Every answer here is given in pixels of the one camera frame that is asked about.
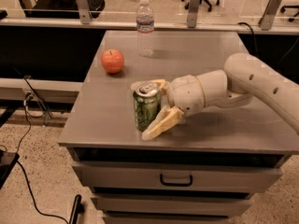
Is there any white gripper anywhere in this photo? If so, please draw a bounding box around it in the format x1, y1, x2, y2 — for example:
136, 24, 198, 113
130, 75, 205, 141

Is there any green soda can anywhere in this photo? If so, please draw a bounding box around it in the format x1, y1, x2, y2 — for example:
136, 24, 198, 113
133, 81, 161, 131

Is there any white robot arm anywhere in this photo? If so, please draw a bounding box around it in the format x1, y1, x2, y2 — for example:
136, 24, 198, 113
131, 53, 299, 141

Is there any red apple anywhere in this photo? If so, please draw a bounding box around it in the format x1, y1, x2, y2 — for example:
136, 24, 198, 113
101, 49, 124, 74

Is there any grey drawer cabinet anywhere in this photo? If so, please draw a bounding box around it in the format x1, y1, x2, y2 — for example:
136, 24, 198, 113
59, 31, 299, 224

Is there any clear plastic water bottle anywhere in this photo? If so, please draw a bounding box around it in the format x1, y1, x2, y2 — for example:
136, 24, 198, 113
136, 0, 154, 57

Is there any black bag behind glass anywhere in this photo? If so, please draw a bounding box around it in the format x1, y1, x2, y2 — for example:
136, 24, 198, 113
25, 0, 105, 19

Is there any black device on floor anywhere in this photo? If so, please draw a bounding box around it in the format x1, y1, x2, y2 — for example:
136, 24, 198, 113
0, 150, 19, 189

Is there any black drawer handle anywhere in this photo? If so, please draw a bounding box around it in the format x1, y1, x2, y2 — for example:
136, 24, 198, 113
159, 174, 193, 187

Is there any black cable behind cabinet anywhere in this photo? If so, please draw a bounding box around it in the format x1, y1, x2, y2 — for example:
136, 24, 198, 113
237, 21, 260, 56

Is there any metal rail bracket middle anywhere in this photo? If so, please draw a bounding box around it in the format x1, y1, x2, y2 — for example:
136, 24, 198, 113
187, 0, 200, 28

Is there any metal rail bracket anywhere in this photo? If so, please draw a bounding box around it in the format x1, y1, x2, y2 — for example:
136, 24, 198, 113
258, 0, 282, 31
187, 0, 200, 28
76, 0, 92, 24

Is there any metal rail bracket right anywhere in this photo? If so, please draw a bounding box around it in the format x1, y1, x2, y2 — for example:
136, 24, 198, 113
258, 0, 282, 31

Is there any metal rail bracket left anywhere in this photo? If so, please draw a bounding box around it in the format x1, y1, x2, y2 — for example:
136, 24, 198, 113
76, 0, 92, 24

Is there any black floor cable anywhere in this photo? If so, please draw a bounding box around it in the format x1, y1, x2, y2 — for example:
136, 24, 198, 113
14, 76, 70, 224

